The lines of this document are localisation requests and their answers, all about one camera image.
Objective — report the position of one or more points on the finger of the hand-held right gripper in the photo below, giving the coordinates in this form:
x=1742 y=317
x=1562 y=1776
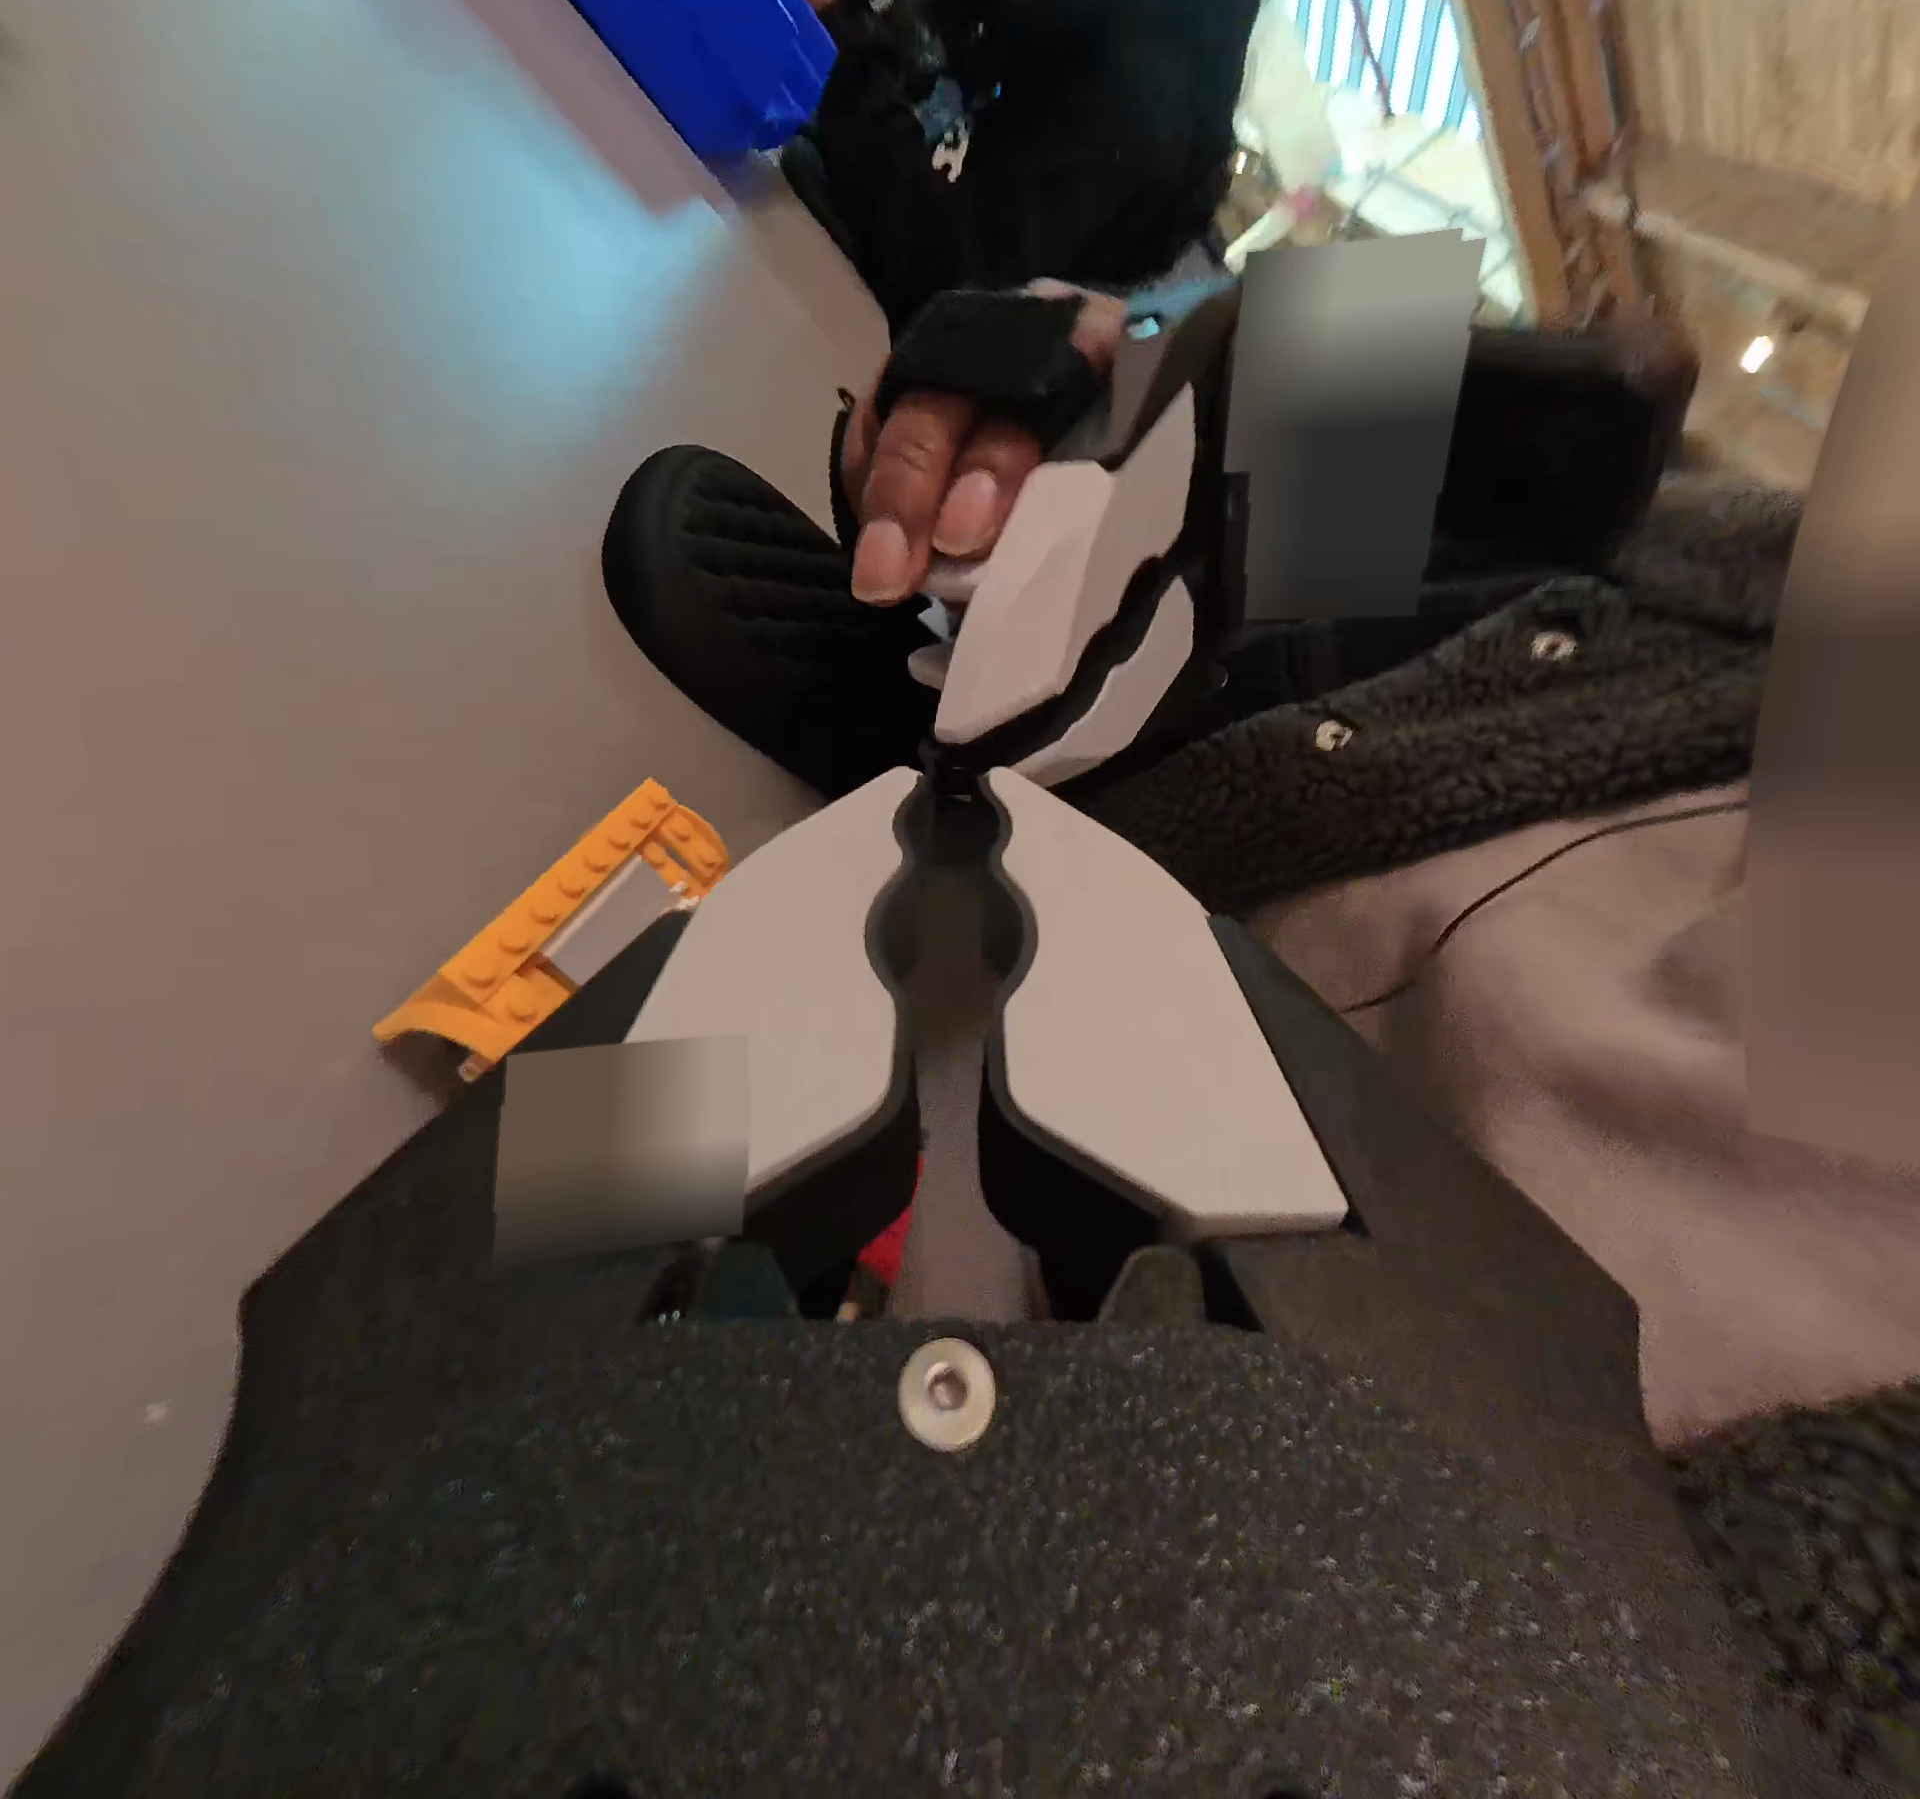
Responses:
x=1133 y=691
x=1034 y=601

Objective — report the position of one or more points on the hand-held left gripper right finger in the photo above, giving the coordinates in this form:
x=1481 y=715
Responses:
x=1154 y=1050

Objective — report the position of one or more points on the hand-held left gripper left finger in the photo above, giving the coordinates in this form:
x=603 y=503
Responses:
x=795 y=975

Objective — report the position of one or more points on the orange and black lego vehicle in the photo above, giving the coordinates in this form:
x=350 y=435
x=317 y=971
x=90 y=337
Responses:
x=555 y=931

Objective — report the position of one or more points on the person's right forearm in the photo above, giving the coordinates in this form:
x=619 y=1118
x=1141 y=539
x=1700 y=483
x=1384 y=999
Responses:
x=1051 y=75

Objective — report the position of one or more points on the person's right hand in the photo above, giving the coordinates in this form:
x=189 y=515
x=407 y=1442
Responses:
x=960 y=435

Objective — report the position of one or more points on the black textured pad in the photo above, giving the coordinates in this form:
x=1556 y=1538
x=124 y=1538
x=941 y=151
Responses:
x=750 y=615

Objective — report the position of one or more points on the dark fleece jacket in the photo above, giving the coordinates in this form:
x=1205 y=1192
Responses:
x=1501 y=721

